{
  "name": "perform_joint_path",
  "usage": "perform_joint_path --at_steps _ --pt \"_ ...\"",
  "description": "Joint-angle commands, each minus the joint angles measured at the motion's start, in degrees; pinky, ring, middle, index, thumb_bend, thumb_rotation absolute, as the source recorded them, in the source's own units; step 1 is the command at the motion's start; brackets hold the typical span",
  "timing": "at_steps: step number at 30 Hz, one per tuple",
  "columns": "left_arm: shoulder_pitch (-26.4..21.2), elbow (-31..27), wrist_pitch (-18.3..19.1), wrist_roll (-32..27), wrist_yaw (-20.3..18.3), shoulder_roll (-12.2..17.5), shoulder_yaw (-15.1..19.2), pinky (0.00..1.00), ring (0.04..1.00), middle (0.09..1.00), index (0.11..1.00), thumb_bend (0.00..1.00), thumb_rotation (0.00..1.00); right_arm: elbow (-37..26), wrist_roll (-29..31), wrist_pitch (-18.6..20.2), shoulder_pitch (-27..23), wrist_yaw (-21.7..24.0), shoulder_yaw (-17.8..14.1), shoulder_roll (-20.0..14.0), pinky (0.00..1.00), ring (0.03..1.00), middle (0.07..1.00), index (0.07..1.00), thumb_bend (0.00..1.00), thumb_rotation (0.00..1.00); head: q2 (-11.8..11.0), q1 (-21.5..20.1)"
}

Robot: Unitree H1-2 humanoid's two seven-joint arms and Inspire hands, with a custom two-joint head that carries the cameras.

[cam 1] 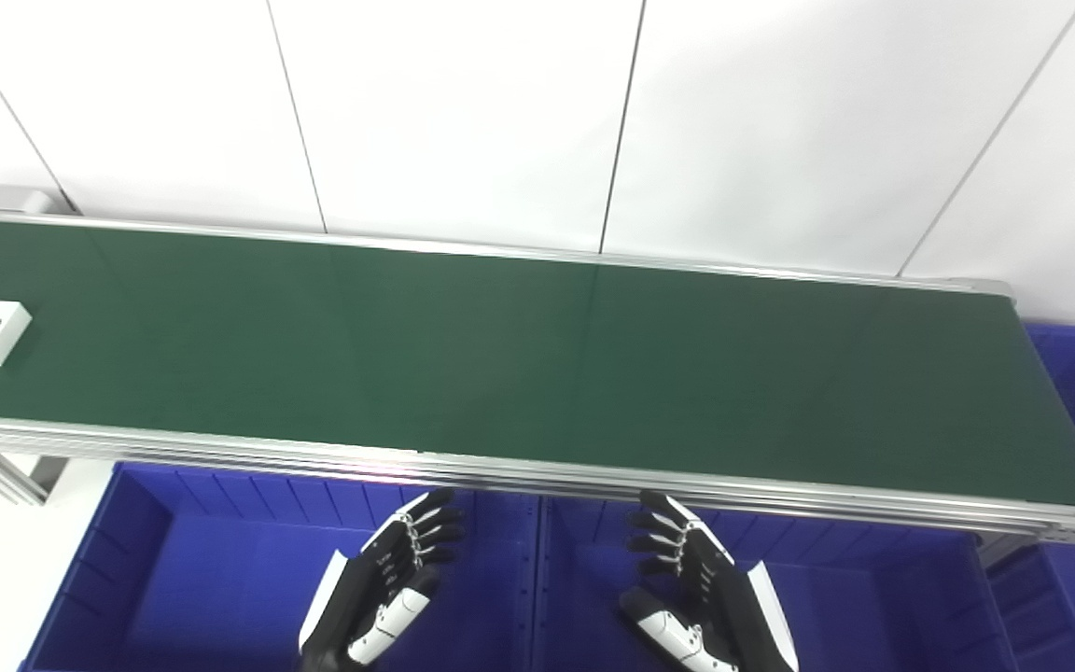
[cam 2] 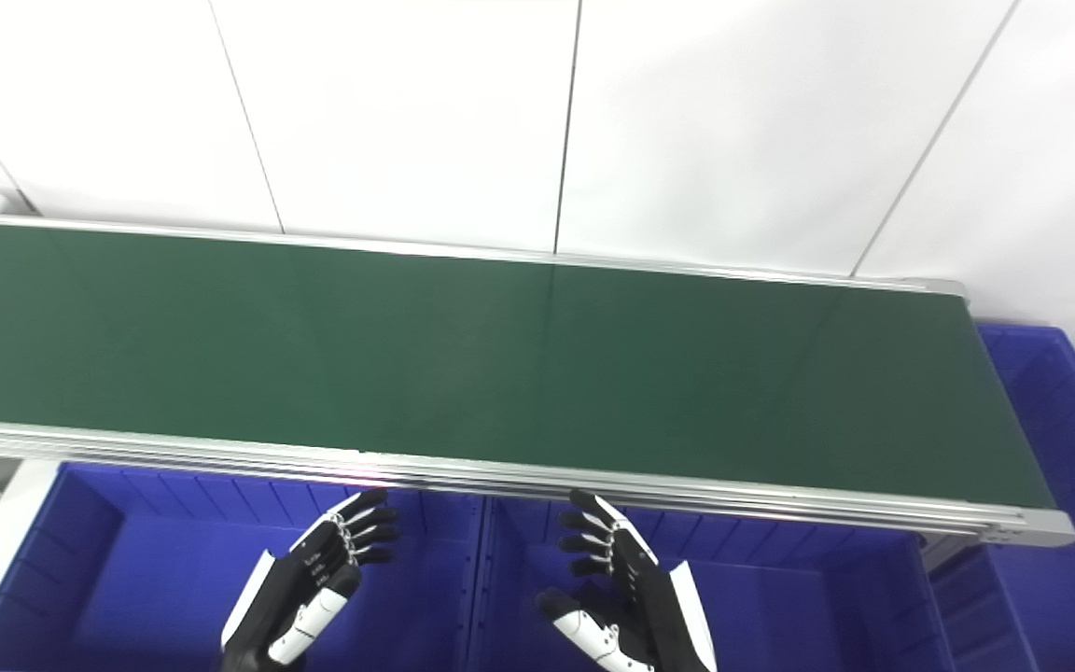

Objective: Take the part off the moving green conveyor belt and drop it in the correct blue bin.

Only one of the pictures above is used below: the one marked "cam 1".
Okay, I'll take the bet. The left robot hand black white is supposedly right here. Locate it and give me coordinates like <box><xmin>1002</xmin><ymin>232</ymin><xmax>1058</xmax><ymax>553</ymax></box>
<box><xmin>298</xmin><ymin>487</ymin><xmax>466</xmax><ymax>672</ymax></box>

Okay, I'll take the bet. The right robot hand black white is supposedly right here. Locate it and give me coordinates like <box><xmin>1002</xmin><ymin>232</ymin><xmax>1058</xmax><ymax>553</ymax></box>
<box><xmin>619</xmin><ymin>491</ymin><xmax>800</xmax><ymax>672</ymax></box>

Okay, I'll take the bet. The green conveyor belt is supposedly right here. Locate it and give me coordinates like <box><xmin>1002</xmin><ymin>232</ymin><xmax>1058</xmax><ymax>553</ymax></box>
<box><xmin>0</xmin><ymin>184</ymin><xmax>1075</xmax><ymax>547</ymax></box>
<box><xmin>0</xmin><ymin>217</ymin><xmax>1075</xmax><ymax>512</ymax></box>

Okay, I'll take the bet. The aluminium conveyor leg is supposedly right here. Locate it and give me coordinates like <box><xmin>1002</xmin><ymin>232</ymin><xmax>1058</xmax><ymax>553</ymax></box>
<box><xmin>0</xmin><ymin>448</ymin><xmax>67</xmax><ymax>506</ymax></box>

